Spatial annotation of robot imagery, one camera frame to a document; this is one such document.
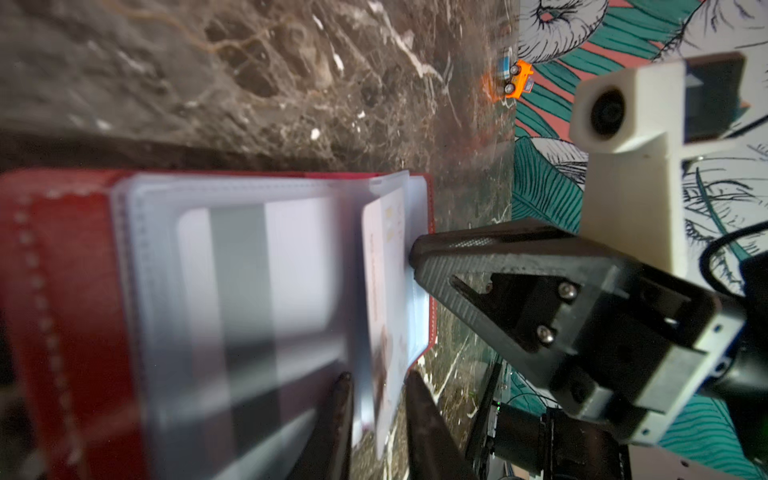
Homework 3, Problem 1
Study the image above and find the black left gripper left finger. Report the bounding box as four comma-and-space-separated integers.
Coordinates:
288, 372, 354, 480

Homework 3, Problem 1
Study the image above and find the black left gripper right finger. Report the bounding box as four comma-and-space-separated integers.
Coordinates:
405, 371, 477, 479

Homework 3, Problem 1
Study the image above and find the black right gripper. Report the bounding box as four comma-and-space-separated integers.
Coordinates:
409, 219, 746, 444

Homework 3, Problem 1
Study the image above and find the white credit card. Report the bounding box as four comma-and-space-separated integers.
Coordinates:
362, 187, 409, 458

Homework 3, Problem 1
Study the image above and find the red leather card holder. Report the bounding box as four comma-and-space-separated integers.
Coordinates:
1, 169, 437, 479

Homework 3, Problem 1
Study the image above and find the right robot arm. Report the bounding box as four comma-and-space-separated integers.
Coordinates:
409, 219, 767, 466

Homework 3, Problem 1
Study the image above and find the magnetic stripe card in holder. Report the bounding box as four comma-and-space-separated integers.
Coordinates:
177, 196, 353, 479

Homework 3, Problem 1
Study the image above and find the orange toy car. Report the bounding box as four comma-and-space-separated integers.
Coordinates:
487, 56, 534, 101

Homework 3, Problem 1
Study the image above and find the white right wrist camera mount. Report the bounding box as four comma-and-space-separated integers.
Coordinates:
569, 52, 746, 277

